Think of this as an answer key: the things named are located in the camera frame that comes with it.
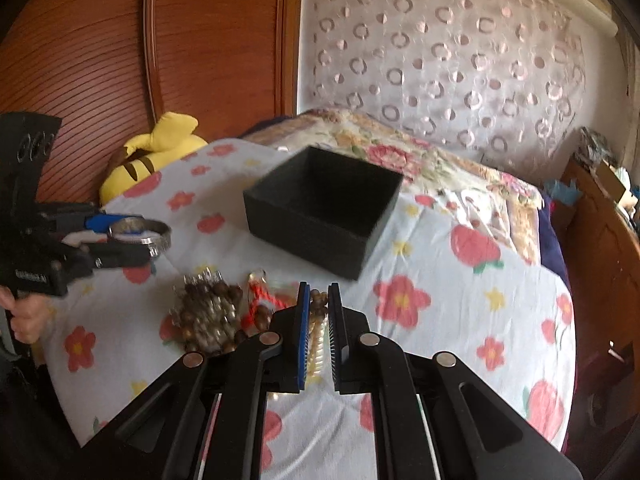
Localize navy blue blanket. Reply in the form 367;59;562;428
538;191;570;289

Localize white pearl bracelet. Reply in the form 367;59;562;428
305;288;334;386

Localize stack of papers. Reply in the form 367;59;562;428
574;127;617;169

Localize red cord knot bracelet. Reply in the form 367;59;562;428
240;270;302;334

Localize person's left hand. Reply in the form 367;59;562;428
0;287;51;344

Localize floral rose quilt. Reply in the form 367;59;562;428
243;107;544;264

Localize brown wooden bead bracelet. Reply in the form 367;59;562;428
169;274;274;356

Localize wooden wardrobe doors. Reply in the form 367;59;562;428
1;0;302;202

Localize silver flower chain bracelet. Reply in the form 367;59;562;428
182;266;227;294

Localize yellow striped plush toy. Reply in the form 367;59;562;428
99;112;207;205

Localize silver bangle bracelet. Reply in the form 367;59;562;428
107;216;173;260

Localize sheer circle pattern curtain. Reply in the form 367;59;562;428
298;0;586;180

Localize wooden side cabinet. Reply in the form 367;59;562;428
559;159;639;470

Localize black square jewelry box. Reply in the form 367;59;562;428
243;146;404;281

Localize white strawberry flower bedsheet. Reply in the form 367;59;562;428
39;136;577;480

